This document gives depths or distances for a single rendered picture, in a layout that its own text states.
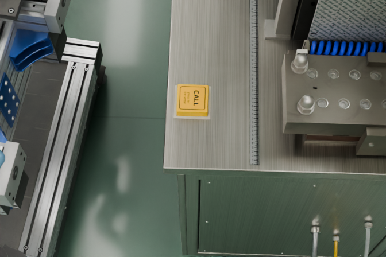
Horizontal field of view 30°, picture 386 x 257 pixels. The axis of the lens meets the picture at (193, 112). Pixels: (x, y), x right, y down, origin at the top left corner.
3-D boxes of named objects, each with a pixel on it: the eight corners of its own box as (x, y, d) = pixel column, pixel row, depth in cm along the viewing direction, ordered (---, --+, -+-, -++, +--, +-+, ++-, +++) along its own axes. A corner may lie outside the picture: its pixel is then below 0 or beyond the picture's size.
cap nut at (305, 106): (296, 98, 149) (298, 89, 145) (313, 99, 149) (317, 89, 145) (296, 115, 148) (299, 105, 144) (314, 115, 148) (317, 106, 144)
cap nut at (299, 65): (290, 58, 153) (293, 48, 149) (307, 59, 153) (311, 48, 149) (290, 73, 152) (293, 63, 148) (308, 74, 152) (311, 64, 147)
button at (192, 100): (177, 88, 165) (177, 83, 163) (208, 89, 165) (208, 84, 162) (176, 116, 162) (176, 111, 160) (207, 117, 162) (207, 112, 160)
